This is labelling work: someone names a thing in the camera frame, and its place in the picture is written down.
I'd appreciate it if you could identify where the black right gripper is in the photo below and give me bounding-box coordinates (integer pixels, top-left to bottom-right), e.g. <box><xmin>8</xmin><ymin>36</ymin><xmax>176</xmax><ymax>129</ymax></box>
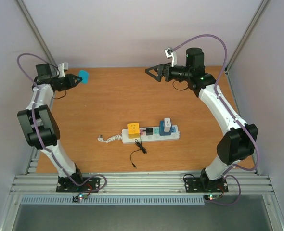
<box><xmin>146</xmin><ymin>58</ymin><xmax>193</xmax><ymax>86</ymax></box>

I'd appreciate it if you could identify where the light blue travel adapter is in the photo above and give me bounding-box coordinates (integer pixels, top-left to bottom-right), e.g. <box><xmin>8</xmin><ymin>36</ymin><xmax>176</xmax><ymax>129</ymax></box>
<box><xmin>78</xmin><ymin>70</ymin><xmax>90</xmax><ymax>84</ymax></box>

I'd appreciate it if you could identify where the yellow cube adapter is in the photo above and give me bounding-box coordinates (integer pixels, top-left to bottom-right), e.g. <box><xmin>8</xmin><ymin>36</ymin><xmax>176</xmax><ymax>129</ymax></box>
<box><xmin>127</xmin><ymin>123</ymin><xmax>140</xmax><ymax>139</ymax></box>

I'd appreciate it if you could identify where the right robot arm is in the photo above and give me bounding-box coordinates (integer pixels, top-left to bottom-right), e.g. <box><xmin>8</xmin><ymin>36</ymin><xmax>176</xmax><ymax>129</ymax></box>
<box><xmin>145</xmin><ymin>48</ymin><xmax>258</xmax><ymax>191</ymax></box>

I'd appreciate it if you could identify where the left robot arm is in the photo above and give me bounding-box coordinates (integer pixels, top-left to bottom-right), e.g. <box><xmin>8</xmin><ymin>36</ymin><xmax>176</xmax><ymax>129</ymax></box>
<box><xmin>17</xmin><ymin>62</ymin><xmax>85</xmax><ymax>192</ymax></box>

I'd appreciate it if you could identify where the white charger on blue adapter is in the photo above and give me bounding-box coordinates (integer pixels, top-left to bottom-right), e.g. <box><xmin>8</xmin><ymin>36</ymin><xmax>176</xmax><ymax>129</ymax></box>
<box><xmin>163</xmin><ymin>117</ymin><xmax>171</xmax><ymax>132</ymax></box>

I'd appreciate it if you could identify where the dark blue cube adapter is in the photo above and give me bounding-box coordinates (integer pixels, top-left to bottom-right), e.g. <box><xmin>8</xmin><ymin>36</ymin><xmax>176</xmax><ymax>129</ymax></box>
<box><xmin>159</xmin><ymin>120</ymin><xmax>172</xmax><ymax>136</ymax></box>

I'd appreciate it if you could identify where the white power strip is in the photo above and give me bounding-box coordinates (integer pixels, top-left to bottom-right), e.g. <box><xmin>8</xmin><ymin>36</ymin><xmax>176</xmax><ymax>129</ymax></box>
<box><xmin>121</xmin><ymin>125</ymin><xmax>181</xmax><ymax>144</ymax></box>

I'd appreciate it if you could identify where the left small circuit board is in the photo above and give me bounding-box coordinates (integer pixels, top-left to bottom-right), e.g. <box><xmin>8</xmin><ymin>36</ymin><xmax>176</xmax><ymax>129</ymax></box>
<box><xmin>72</xmin><ymin>194</ymin><xmax>88</xmax><ymax>203</ymax></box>

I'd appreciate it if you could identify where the small circuit board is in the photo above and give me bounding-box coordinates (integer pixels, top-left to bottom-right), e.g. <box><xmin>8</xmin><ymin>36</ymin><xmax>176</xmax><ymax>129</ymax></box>
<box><xmin>72</xmin><ymin>194</ymin><xmax>88</xmax><ymax>203</ymax></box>
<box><xmin>204</xmin><ymin>194</ymin><xmax>221</xmax><ymax>201</ymax></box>

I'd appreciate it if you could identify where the right small circuit board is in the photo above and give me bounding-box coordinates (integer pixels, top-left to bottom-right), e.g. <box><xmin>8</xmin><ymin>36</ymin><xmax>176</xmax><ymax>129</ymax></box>
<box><xmin>204</xmin><ymin>194</ymin><xmax>221</xmax><ymax>201</ymax></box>

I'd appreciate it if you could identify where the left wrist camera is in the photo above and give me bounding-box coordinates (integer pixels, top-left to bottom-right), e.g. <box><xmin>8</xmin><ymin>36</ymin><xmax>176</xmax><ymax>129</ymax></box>
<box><xmin>58</xmin><ymin>62</ymin><xmax>68</xmax><ymax>78</ymax></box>

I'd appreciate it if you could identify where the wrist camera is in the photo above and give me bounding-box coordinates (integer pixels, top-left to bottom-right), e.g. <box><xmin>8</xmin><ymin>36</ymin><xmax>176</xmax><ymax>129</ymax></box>
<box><xmin>164</xmin><ymin>48</ymin><xmax>177</xmax><ymax>67</ymax></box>
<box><xmin>58</xmin><ymin>62</ymin><xmax>68</xmax><ymax>78</ymax></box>

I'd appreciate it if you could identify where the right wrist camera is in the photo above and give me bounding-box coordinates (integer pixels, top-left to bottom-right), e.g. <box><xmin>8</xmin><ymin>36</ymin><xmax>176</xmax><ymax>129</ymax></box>
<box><xmin>164</xmin><ymin>48</ymin><xmax>177</xmax><ymax>67</ymax></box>

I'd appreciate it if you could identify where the aluminium rail frame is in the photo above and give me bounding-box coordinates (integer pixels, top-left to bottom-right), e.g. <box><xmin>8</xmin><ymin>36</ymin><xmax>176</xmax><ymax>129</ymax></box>
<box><xmin>9</xmin><ymin>0</ymin><xmax>284</xmax><ymax>231</ymax></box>

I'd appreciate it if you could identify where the black power adapter with cable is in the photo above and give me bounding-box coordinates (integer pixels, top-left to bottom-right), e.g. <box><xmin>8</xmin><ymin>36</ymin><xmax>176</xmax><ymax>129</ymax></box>
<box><xmin>129</xmin><ymin>127</ymin><xmax>154</xmax><ymax>168</ymax></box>

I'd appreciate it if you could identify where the white coiled cord with plug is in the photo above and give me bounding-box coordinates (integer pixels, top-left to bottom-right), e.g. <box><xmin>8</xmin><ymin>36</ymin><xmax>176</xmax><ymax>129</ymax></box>
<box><xmin>97</xmin><ymin>134</ymin><xmax>123</xmax><ymax>144</ymax></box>

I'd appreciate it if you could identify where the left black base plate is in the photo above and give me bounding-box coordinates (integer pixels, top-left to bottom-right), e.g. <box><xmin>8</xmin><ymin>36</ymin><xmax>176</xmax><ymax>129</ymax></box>
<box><xmin>56</xmin><ymin>177</ymin><xmax>101</xmax><ymax>193</ymax></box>

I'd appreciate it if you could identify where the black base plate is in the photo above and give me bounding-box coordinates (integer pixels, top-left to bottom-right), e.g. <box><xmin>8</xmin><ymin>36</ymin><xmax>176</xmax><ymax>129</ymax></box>
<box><xmin>182</xmin><ymin>174</ymin><xmax>229</xmax><ymax>193</ymax></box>
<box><xmin>56</xmin><ymin>177</ymin><xmax>101</xmax><ymax>193</ymax></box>

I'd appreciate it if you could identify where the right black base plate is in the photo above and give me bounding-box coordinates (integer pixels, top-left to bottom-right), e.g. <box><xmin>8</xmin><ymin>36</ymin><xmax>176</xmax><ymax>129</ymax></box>
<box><xmin>182</xmin><ymin>174</ymin><xmax>229</xmax><ymax>193</ymax></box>

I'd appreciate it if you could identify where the grey slotted cable duct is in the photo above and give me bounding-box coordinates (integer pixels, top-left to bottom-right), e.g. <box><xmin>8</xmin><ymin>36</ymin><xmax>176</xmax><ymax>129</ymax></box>
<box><xmin>21</xmin><ymin>195</ymin><xmax>205</xmax><ymax>205</ymax></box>

